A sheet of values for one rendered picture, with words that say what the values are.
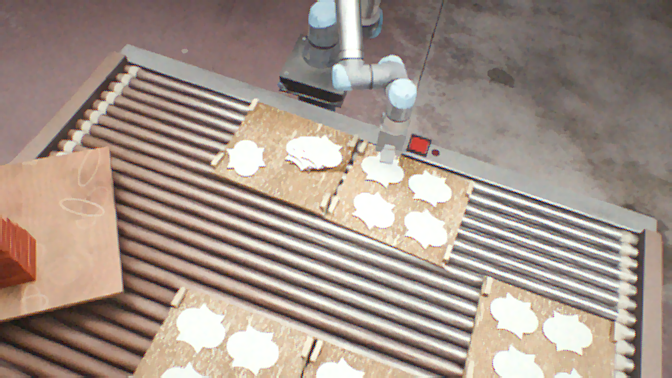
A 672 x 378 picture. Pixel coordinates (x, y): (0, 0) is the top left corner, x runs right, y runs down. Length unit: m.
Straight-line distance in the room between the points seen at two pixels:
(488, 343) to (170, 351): 0.89
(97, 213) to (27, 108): 1.92
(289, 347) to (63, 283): 0.63
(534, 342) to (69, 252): 1.34
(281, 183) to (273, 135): 0.21
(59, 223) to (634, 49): 3.85
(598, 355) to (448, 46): 2.54
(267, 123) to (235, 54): 1.67
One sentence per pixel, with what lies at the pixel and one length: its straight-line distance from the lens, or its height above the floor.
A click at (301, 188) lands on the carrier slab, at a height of 0.94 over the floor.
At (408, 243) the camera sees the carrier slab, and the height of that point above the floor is 0.94.
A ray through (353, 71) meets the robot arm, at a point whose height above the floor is 1.33.
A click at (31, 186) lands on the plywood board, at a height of 1.04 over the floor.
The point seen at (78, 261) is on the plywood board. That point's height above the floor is 1.04.
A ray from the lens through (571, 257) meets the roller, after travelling 1.90.
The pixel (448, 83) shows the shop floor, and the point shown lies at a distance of 3.55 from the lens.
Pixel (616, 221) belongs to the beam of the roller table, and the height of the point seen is 0.92.
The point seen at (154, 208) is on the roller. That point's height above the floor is 0.92.
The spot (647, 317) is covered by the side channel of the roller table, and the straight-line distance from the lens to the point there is 1.89.
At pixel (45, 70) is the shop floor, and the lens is 3.71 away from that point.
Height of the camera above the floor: 2.41
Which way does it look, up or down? 56 degrees down
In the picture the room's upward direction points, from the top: 9 degrees clockwise
